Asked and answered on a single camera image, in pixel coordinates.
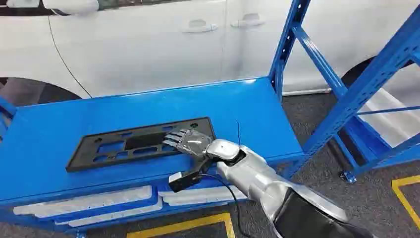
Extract pale sheet metal part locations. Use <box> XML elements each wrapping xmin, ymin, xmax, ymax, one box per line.
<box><xmin>158</xmin><ymin>185</ymin><xmax>248</xmax><ymax>207</ymax></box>
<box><xmin>13</xmin><ymin>185</ymin><xmax>163</xmax><ymax>228</ymax></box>
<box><xmin>358</xmin><ymin>64</ymin><xmax>420</xmax><ymax>148</ymax></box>

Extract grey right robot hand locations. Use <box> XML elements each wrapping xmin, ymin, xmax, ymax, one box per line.
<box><xmin>162</xmin><ymin>128</ymin><xmax>214</xmax><ymax>161</ymax></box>

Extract blue steel shelf rack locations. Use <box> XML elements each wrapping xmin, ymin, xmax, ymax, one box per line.
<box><xmin>0</xmin><ymin>0</ymin><xmax>420</xmax><ymax>238</ymax></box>

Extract black plastic mounting plate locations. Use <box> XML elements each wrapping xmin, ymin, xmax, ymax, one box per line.
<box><xmin>65</xmin><ymin>117</ymin><xmax>216</xmax><ymax>173</ymax></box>

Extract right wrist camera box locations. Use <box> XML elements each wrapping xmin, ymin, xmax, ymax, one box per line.
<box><xmin>168</xmin><ymin>159</ymin><xmax>213</xmax><ymax>193</ymax></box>

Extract white car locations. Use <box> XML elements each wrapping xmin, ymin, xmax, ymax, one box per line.
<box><xmin>0</xmin><ymin>0</ymin><xmax>420</xmax><ymax>100</ymax></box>

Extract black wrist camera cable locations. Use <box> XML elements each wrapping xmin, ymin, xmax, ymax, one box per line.
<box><xmin>196</xmin><ymin>173</ymin><xmax>245</xmax><ymax>238</ymax></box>

